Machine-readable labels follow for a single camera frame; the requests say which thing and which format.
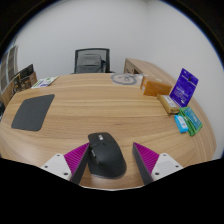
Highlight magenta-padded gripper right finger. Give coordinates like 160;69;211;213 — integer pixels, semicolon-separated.
132;142;184;186

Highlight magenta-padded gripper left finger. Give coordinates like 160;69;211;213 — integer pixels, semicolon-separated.
40;142;92;186

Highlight dark grey computer mouse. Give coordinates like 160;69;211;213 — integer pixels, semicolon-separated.
87;131;128;179

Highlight dark grey mouse pad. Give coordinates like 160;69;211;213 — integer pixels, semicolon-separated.
10;93;56;132

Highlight small blue box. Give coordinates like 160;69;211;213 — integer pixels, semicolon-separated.
173;114;189;134

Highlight small tan box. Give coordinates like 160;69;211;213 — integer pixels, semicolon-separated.
157;94;181;115

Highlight green package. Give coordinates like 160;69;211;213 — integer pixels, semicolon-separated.
178;106;204;137

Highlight purple card package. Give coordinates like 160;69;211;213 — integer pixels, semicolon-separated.
169;68;199;108

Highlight white colourful printed leaflet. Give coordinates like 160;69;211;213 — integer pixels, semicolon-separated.
31;76;60;90

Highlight wooden side desk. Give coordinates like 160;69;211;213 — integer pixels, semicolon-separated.
123;58;178;86

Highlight stack of dark boxes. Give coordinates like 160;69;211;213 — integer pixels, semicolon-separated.
11;63;38;94

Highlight black mesh office chair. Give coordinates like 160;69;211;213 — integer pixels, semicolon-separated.
70;47;114;75

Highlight wooden shelf unit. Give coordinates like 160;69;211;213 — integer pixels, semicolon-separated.
0;44;19;108

